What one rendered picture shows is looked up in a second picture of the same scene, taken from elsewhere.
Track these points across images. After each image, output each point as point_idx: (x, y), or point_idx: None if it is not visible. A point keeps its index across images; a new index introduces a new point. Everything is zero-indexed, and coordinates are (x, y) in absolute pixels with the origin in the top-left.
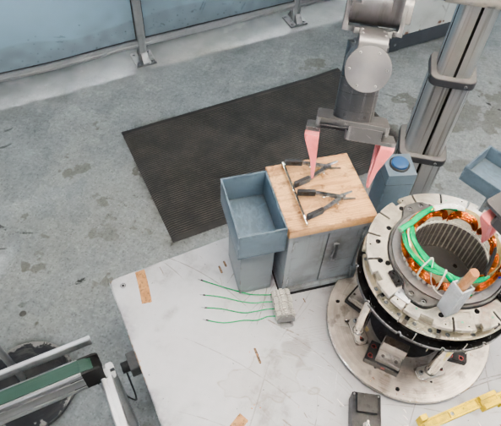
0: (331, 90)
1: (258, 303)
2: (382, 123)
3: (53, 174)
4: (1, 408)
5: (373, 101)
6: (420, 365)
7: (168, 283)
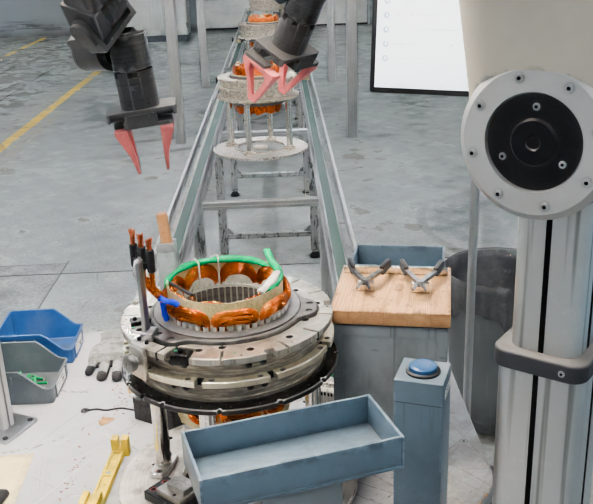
0: None
1: None
2: (267, 45)
3: None
4: (335, 280)
5: (278, 24)
6: (178, 463)
7: None
